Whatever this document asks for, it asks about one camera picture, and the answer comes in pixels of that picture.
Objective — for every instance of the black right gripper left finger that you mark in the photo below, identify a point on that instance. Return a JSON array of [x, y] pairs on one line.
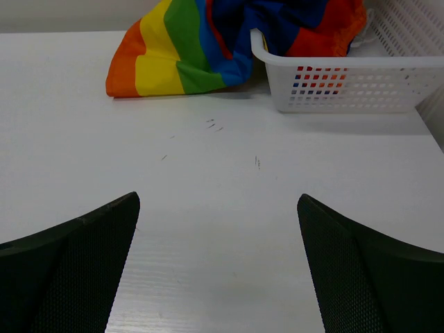
[[65, 278]]

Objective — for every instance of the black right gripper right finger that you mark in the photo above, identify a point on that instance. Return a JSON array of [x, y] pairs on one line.
[[366, 281]]

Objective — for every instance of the rainbow striped shorts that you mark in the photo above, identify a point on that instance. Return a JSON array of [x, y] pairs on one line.
[[193, 47]]

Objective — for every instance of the white plastic basket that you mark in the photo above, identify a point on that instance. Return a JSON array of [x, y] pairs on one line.
[[396, 65]]

